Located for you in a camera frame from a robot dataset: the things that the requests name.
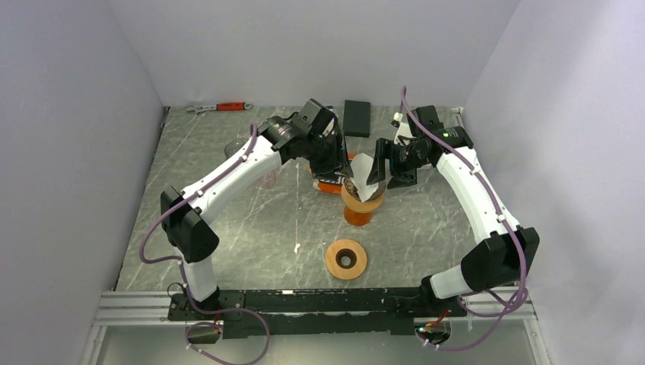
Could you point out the clear glass ribbed dripper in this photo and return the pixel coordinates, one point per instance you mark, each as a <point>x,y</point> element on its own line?
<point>364,192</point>

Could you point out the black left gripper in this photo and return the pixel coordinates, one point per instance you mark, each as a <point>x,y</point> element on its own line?
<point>338,142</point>

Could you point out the clear glass jar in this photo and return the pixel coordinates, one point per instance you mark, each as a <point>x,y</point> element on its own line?
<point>234,146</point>

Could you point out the black table edge rail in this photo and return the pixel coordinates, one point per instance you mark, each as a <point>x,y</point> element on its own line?
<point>394,310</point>

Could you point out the right black foam block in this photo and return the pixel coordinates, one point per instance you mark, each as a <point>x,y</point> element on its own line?
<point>356,118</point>

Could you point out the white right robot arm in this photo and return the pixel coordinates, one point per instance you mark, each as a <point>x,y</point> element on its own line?
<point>504,249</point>

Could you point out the orange coffee filter box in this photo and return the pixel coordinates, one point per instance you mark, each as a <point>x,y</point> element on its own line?
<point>330,183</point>

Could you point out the aluminium frame rail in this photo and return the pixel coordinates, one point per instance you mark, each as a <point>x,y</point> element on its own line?
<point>123,308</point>

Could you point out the orange glass carafe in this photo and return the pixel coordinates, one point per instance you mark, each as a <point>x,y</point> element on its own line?
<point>356,216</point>

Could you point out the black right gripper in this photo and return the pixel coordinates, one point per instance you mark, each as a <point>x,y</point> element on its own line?
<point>384,147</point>

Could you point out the orange handled adjustable wrench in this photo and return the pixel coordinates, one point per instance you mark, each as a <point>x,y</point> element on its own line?
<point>219,107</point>

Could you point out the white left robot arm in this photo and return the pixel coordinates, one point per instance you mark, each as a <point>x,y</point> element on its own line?
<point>187,213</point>

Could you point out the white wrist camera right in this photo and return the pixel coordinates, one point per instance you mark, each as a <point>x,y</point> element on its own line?
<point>403,135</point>

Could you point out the white paper coffee filter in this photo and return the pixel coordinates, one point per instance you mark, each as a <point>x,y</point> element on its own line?
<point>361,165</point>

